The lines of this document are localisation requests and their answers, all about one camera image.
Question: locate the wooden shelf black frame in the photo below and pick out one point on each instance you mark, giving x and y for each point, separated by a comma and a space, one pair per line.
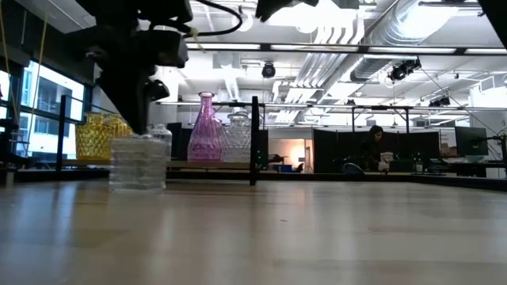
198, 164

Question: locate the black ceiling spotlight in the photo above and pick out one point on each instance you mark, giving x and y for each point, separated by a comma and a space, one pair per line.
268, 70
439, 101
404, 69

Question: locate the clear ribbed jar vase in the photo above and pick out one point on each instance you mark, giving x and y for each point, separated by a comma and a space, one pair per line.
162, 138

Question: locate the clear textured jar vase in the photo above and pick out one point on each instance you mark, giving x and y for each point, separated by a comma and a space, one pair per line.
237, 142

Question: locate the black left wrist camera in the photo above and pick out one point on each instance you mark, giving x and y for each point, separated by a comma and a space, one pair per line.
168, 49

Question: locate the long ceiling light bar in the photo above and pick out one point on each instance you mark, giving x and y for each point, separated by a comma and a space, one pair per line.
325, 48

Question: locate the pink ringed bottle vase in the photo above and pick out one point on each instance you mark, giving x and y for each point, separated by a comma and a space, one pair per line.
205, 138

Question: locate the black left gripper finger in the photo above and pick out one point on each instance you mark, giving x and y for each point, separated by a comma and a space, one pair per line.
130, 107

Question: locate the black room divider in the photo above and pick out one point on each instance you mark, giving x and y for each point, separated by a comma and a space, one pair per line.
321, 150

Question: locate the clear square diamond-cut vase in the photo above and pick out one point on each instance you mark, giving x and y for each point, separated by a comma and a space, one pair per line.
138, 166

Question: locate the black office desk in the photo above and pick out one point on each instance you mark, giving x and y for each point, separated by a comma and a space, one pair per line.
475, 166

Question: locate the amber round vase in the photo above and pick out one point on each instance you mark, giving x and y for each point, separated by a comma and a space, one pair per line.
93, 138

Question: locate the person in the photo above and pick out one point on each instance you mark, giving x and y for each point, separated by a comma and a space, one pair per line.
372, 148

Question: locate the dark blue office chair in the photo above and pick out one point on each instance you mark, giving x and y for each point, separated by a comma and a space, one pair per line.
351, 169

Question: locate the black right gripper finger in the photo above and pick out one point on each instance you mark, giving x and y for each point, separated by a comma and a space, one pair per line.
267, 8
297, 2

